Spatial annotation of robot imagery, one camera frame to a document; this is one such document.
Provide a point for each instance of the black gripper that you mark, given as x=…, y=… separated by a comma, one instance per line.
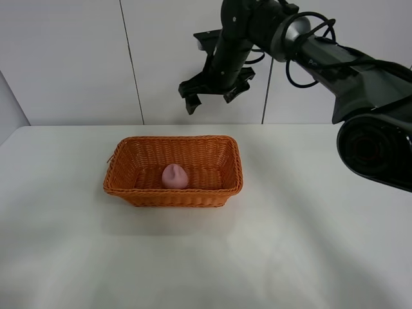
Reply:
x=223, y=72

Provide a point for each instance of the pink peach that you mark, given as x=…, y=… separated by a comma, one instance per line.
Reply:
x=174, y=177

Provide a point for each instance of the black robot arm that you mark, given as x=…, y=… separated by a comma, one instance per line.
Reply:
x=372, y=97

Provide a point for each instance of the orange woven plastic basket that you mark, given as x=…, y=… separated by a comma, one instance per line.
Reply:
x=212, y=164

